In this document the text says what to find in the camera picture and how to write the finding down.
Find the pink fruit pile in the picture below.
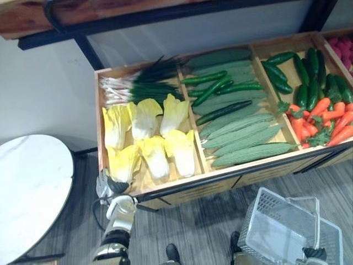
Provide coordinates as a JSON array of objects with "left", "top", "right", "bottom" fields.
[{"left": 326, "top": 36, "right": 353, "bottom": 71}]

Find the dark right robot foot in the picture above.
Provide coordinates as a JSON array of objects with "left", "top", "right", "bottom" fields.
[{"left": 229, "top": 230, "right": 243, "bottom": 253}]

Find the short dark green cucumber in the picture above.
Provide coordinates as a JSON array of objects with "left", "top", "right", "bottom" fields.
[
  {"left": 261, "top": 61, "right": 289, "bottom": 84},
  {"left": 325, "top": 73, "right": 343, "bottom": 103},
  {"left": 265, "top": 51, "right": 296, "bottom": 66},
  {"left": 306, "top": 78, "right": 320, "bottom": 112},
  {"left": 293, "top": 54, "right": 311, "bottom": 87},
  {"left": 296, "top": 83, "right": 309, "bottom": 110},
  {"left": 269, "top": 74, "right": 294, "bottom": 95},
  {"left": 316, "top": 49, "right": 328, "bottom": 89},
  {"left": 334, "top": 75, "right": 353, "bottom": 104},
  {"left": 306, "top": 47, "right": 320, "bottom": 81}
]

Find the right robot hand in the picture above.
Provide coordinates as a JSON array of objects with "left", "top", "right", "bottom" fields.
[{"left": 302, "top": 247, "right": 327, "bottom": 265}]

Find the yellow napa cabbage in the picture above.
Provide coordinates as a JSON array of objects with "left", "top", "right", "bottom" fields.
[
  {"left": 106, "top": 144, "right": 143, "bottom": 185},
  {"left": 101, "top": 104, "right": 133, "bottom": 150},
  {"left": 136, "top": 135, "right": 171, "bottom": 179},
  {"left": 128, "top": 98, "right": 164, "bottom": 140},
  {"left": 159, "top": 93, "right": 191, "bottom": 136},
  {"left": 162, "top": 129, "right": 197, "bottom": 178}
]

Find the white plastic shopping basket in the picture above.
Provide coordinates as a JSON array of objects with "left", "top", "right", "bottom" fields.
[{"left": 236, "top": 187, "right": 344, "bottom": 265}]

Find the orange carrot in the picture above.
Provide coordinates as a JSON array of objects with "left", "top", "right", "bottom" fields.
[
  {"left": 308, "top": 97, "right": 331, "bottom": 120},
  {"left": 300, "top": 121, "right": 318, "bottom": 138},
  {"left": 330, "top": 110, "right": 353, "bottom": 139},
  {"left": 286, "top": 104, "right": 311, "bottom": 118},
  {"left": 290, "top": 115, "right": 304, "bottom": 142},
  {"left": 320, "top": 102, "right": 346, "bottom": 121},
  {"left": 326, "top": 125, "right": 353, "bottom": 147}
]

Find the slim green cucumber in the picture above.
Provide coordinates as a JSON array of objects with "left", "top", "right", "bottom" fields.
[
  {"left": 195, "top": 99, "right": 253, "bottom": 126},
  {"left": 191, "top": 75, "right": 234, "bottom": 108},
  {"left": 216, "top": 83, "right": 265, "bottom": 96},
  {"left": 180, "top": 70, "right": 228, "bottom": 85}
]

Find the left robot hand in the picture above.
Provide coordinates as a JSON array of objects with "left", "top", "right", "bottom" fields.
[{"left": 95, "top": 168, "right": 131, "bottom": 198}]

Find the round white marble table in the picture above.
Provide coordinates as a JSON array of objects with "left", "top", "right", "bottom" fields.
[{"left": 0, "top": 134, "right": 76, "bottom": 265}]

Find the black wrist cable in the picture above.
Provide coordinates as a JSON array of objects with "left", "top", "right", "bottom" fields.
[{"left": 92, "top": 196, "right": 111, "bottom": 230}]

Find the wooden overhead shelf board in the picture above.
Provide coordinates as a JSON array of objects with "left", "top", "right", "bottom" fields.
[{"left": 0, "top": 0, "right": 213, "bottom": 41}]

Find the large dark green gourd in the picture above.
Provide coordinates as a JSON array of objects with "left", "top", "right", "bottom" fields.
[{"left": 184, "top": 49, "right": 252, "bottom": 70}]

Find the green scallion bunch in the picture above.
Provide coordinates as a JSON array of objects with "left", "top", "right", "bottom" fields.
[{"left": 99, "top": 55, "right": 186, "bottom": 109}]

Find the silver right robot leg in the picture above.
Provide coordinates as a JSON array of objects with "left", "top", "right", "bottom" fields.
[{"left": 233, "top": 251, "right": 250, "bottom": 265}]

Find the dark left robot foot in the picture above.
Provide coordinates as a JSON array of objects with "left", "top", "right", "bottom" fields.
[{"left": 165, "top": 242, "right": 182, "bottom": 263}]

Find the dark robot foot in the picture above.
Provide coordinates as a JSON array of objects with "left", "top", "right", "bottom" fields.
[
  {"left": 229, "top": 230, "right": 243, "bottom": 253},
  {"left": 165, "top": 242, "right": 182, "bottom": 263}
]

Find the wooden vegetable display stand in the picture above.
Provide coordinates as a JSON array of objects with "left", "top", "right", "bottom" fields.
[{"left": 94, "top": 30, "right": 353, "bottom": 211}]

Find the green bitter melon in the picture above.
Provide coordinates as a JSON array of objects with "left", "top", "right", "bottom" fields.
[
  {"left": 192, "top": 70, "right": 260, "bottom": 87},
  {"left": 212, "top": 131, "right": 290, "bottom": 158},
  {"left": 190, "top": 60, "right": 253, "bottom": 77},
  {"left": 199, "top": 113, "right": 276, "bottom": 139},
  {"left": 211, "top": 142, "right": 299, "bottom": 168},
  {"left": 202, "top": 121, "right": 282, "bottom": 150},
  {"left": 191, "top": 90, "right": 269, "bottom": 116},
  {"left": 209, "top": 89, "right": 268, "bottom": 103}
]

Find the black metal shelf frame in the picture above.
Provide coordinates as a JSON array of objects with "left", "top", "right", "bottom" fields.
[{"left": 18, "top": 0, "right": 340, "bottom": 70}]

